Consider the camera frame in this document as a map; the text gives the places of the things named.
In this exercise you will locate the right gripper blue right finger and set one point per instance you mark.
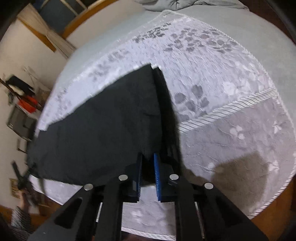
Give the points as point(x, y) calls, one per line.
point(202, 212)

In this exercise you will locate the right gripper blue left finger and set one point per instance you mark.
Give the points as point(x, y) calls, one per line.
point(94, 212)

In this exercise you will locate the black padded pants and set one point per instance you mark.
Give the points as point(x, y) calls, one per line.
point(133, 116)

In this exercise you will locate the black folding chair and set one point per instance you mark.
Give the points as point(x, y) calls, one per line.
point(21, 123)

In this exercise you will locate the orange hanging bag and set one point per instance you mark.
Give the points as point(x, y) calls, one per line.
point(28, 103)

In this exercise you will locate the lilac quilted bedspread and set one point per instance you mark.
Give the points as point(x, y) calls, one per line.
point(234, 128)

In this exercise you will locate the wooden coat rack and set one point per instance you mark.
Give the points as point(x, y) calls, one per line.
point(17, 88)

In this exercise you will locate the wooden framed window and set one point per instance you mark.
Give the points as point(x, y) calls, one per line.
point(64, 17)

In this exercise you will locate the beige curtain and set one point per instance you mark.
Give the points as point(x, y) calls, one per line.
point(30, 17)

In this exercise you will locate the bed with grey sheet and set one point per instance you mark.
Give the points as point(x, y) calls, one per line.
point(271, 47)

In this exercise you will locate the grey folded duvet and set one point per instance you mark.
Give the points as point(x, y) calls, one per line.
point(175, 5)

